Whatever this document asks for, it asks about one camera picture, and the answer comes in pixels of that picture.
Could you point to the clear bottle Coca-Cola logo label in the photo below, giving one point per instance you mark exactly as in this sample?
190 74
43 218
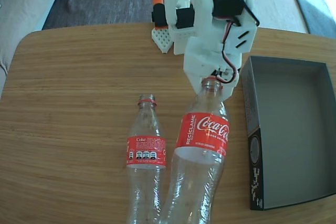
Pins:
202 134

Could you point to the clear bottle nutrition text label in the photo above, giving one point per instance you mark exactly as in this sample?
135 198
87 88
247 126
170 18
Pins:
145 153

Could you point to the grey cardboard box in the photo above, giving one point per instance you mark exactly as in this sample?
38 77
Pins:
294 134

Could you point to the beige sofa cushion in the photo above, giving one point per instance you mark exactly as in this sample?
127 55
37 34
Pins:
21 11

